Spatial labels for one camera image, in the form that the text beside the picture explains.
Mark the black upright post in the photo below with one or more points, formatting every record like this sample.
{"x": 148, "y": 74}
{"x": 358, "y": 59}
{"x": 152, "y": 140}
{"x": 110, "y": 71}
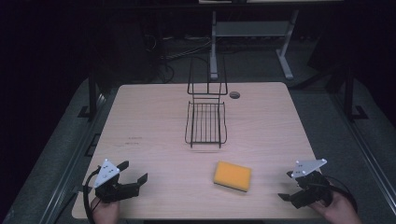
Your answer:
{"x": 92, "y": 96}
{"x": 349, "y": 93}

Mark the person's right hand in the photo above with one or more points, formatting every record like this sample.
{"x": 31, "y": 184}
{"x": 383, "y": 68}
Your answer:
{"x": 341, "y": 211}

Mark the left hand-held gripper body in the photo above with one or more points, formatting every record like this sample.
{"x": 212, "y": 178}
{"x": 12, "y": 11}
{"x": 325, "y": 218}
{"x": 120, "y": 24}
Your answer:
{"x": 109, "y": 186}

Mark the grey metal stand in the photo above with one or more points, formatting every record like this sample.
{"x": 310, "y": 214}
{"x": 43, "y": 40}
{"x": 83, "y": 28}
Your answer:
{"x": 249, "y": 28}

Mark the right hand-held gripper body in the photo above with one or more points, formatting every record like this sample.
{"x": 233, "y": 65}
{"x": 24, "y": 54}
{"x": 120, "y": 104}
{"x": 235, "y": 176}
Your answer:
{"x": 313, "y": 189}

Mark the aluminium frame rail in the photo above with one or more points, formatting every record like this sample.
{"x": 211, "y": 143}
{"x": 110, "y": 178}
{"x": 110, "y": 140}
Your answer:
{"x": 70, "y": 168}
{"x": 364, "y": 146}

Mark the person's left hand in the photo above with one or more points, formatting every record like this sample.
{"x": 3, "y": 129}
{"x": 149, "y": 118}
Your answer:
{"x": 106, "y": 213}

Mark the yellow sponge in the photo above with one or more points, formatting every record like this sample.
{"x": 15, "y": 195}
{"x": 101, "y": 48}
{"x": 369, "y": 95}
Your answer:
{"x": 232, "y": 175}

